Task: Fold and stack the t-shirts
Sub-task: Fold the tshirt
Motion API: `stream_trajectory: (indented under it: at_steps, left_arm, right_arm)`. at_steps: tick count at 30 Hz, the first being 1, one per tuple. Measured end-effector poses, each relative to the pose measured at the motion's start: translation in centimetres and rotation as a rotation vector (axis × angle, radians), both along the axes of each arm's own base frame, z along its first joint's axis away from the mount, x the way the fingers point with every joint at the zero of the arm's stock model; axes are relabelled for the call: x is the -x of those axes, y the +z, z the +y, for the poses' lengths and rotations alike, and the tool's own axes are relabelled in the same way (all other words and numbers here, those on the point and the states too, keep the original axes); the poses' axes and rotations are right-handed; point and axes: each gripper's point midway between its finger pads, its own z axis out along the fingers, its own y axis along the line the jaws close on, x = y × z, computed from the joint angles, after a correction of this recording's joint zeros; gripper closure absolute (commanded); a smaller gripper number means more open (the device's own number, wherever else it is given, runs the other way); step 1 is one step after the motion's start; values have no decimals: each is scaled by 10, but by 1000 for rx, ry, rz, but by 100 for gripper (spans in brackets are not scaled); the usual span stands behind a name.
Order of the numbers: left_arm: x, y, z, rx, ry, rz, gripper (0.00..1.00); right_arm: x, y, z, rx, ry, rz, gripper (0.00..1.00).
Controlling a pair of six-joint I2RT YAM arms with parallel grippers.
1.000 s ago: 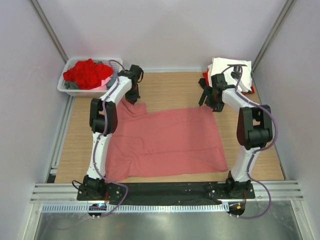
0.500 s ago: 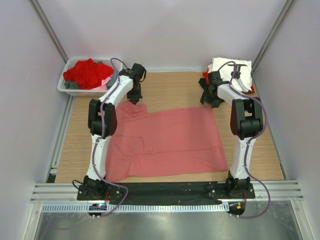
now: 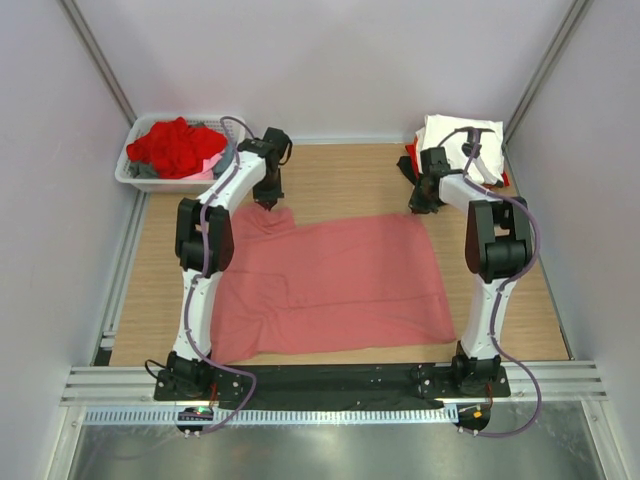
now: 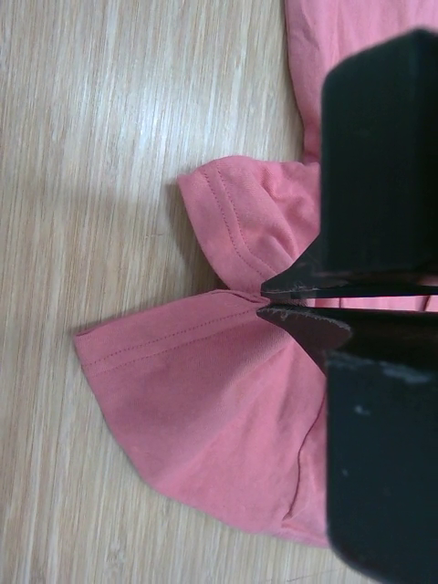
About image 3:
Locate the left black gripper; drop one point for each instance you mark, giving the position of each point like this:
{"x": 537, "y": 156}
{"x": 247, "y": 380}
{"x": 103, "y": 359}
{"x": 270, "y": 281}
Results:
{"x": 268, "y": 199}

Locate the grey garment in basket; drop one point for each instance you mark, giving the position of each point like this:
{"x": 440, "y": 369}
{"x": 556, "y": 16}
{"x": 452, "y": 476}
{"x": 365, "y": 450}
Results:
{"x": 222, "y": 162}

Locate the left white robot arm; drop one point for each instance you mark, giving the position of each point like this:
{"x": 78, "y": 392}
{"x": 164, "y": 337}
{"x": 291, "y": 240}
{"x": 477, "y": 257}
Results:
{"x": 204, "y": 246}

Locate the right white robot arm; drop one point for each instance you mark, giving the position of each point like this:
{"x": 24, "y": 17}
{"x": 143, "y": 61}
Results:
{"x": 499, "y": 249}

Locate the red folded t shirt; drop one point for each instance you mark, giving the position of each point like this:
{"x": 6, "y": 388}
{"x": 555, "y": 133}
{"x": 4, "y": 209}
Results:
{"x": 503, "y": 182}

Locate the red crumpled t shirt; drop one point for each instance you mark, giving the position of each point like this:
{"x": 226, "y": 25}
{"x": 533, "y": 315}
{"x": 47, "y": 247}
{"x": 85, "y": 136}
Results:
{"x": 175, "y": 147}

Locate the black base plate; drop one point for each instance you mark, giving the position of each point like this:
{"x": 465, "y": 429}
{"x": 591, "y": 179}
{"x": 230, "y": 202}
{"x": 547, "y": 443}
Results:
{"x": 351, "y": 387}

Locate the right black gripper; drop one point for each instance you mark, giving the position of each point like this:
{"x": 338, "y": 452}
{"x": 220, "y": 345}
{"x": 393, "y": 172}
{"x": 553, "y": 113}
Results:
{"x": 416, "y": 206}

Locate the pink t shirt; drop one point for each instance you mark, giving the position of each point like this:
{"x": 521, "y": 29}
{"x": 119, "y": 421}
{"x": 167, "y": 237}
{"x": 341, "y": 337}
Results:
{"x": 348, "y": 284}

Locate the light pink garment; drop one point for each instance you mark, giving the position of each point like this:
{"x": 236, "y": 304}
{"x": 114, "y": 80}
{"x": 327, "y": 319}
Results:
{"x": 207, "y": 172}

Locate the black folded t shirt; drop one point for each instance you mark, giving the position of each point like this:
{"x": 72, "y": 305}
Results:
{"x": 408, "y": 169}

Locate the grey cable duct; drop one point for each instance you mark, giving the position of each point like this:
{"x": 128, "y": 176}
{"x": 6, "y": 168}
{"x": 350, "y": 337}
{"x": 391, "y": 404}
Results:
{"x": 183, "y": 416}

